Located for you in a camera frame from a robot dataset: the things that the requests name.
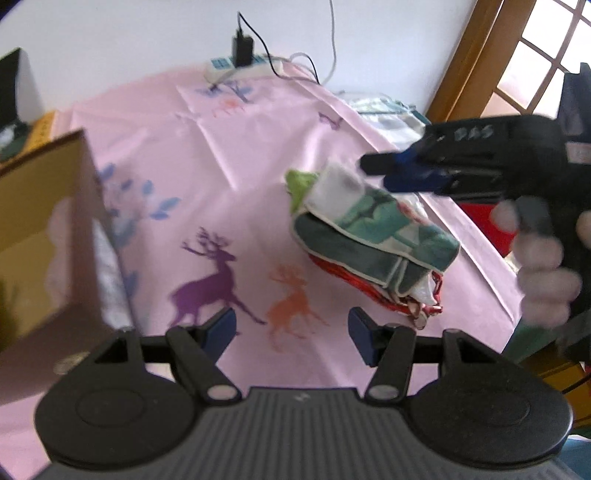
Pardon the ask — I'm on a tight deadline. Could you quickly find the pink printed bedsheet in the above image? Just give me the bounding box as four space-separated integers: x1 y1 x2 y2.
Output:
0 60 522 480

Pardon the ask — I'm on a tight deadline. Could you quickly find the white cable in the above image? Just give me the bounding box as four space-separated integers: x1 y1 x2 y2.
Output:
291 0 339 88

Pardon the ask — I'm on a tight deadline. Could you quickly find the wooden door with glass panes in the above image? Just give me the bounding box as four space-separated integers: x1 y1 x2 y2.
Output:
425 0 591 126

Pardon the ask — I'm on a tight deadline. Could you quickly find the lime green cloth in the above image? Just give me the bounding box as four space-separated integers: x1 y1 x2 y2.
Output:
284 170 325 210

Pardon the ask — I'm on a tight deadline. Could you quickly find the brown cardboard box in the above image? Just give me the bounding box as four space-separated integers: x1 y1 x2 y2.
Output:
0 129 136 407

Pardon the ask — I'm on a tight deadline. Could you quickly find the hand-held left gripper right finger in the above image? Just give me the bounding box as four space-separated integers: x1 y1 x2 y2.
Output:
348 307 497 403

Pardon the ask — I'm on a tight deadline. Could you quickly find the striped folded blanket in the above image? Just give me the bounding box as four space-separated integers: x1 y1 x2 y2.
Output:
348 90 432 139

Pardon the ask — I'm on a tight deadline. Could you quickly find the white power strip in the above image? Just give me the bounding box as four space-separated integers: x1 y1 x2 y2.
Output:
205 54 279 83

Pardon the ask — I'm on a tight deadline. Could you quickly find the person's right hand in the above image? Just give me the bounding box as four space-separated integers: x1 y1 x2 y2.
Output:
492 196 583 326

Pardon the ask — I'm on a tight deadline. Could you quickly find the multicoloured folded quilt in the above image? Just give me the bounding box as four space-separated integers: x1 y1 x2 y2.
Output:
505 318 591 402

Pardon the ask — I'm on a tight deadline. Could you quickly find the red cushion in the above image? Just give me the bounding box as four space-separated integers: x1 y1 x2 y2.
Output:
462 200 519 260

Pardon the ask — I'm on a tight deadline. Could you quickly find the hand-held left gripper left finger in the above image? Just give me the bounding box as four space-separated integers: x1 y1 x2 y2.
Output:
92 307 242 403

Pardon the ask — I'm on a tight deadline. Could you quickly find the black charger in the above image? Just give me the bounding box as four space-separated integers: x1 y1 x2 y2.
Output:
231 36 254 68

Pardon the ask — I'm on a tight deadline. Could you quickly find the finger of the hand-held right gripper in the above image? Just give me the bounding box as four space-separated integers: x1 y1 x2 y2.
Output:
360 148 446 177
382 168 458 195

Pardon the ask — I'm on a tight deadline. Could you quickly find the red patterned cloth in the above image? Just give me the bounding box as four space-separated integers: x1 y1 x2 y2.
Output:
307 253 445 329

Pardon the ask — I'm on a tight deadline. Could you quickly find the lotus print cloth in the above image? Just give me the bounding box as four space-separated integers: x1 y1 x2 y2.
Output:
291 161 462 298

